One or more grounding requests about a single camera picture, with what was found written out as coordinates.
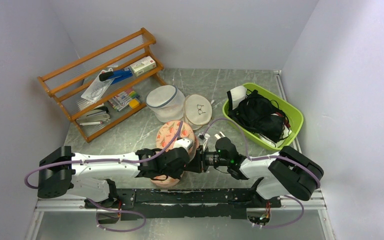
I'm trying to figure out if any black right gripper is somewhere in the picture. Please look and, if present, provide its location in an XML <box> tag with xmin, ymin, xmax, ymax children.
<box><xmin>184</xmin><ymin>144</ymin><xmax>230</xmax><ymax>173</ymax></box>

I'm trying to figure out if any pink floral mesh laundry bag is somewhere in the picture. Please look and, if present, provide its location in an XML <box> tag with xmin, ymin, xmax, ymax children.
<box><xmin>151</xmin><ymin>120</ymin><xmax>199</xmax><ymax>189</ymax></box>

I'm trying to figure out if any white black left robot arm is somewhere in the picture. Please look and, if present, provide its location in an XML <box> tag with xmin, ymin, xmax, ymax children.
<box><xmin>37</xmin><ymin>146</ymin><xmax>190</xmax><ymax>208</ymax></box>

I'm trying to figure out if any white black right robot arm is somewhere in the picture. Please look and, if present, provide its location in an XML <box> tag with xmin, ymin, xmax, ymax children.
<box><xmin>185</xmin><ymin>137</ymin><xmax>325</xmax><ymax>207</ymax></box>

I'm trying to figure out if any beige mesh bag with glasses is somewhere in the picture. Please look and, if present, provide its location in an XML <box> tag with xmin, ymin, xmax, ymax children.
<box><xmin>183</xmin><ymin>94</ymin><xmax>213</xmax><ymax>131</ymax></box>

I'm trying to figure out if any white blue-rimmed mesh bag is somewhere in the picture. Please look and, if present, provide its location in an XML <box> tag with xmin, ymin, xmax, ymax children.
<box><xmin>145</xmin><ymin>85</ymin><xmax>186</xmax><ymax>123</ymax></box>

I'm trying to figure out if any black clothes pile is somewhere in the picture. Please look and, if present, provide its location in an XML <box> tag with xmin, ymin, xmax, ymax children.
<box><xmin>227</xmin><ymin>89</ymin><xmax>291</xmax><ymax>147</ymax></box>

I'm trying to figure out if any white garment in basket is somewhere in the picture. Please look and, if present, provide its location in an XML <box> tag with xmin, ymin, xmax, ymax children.
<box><xmin>229</xmin><ymin>85</ymin><xmax>247</xmax><ymax>109</ymax></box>

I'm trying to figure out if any marker pen pack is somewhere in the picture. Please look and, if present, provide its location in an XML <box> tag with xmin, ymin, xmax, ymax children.
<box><xmin>108</xmin><ymin>88</ymin><xmax>141</xmax><ymax>112</ymax></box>

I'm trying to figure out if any white pen on shelf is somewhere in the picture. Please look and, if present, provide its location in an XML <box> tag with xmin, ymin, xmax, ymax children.
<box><xmin>79</xmin><ymin>121</ymin><xmax>104</xmax><ymax>126</ymax></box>

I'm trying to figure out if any grey stapler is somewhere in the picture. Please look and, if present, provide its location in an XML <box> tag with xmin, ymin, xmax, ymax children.
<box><xmin>76</xmin><ymin>104</ymin><xmax>111</xmax><ymax>124</ymax></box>

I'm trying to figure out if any white red-marked box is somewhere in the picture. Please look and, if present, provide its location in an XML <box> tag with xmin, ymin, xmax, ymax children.
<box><xmin>130</xmin><ymin>56</ymin><xmax>157</xmax><ymax>77</ymax></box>

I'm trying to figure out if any blue black stapler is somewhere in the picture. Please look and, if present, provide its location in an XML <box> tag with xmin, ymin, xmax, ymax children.
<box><xmin>99</xmin><ymin>68</ymin><xmax>133</xmax><ymax>84</ymax></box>

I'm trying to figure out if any orange wooden shelf rack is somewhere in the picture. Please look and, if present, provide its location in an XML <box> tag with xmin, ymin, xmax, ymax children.
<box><xmin>37</xmin><ymin>27</ymin><xmax>165</xmax><ymax>143</ymax></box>

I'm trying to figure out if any clear plastic packet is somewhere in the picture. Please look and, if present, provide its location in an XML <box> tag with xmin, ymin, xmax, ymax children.
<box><xmin>80</xmin><ymin>68</ymin><xmax>113</xmax><ymax>103</ymax></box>

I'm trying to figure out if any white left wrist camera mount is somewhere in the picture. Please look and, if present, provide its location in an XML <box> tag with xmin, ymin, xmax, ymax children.
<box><xmin>173</xmin><ymin>138</ymin><xmax>194</xmax><ymax>153</ymax></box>

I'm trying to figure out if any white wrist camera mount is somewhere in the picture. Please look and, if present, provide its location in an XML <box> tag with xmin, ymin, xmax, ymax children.
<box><xmin>173</xmin><ymin>138</ymin><xmax>194</xmax><ymax>153</ymax></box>
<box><xmin>198</xmin><ymin>131</ymin><xmax>225</xmax><ymax>151</ymax></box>

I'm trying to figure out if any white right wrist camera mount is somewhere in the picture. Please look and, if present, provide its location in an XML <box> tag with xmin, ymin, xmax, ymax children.
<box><xmin>198</xmin><ymin>131</ymin><xmax>225</xmax><ymax>151</ymax></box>

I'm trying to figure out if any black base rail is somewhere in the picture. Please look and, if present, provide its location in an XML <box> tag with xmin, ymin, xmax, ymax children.
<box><xmin>97</xmin><ymin>188</ymin><xmax>281</xmax><ymax>219</ymax></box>

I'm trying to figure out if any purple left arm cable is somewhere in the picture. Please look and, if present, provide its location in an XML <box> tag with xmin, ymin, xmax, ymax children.
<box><xmin>24</xmin><ymin>120</ymin><xmax>184</xmax><ymax>233</ymax></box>

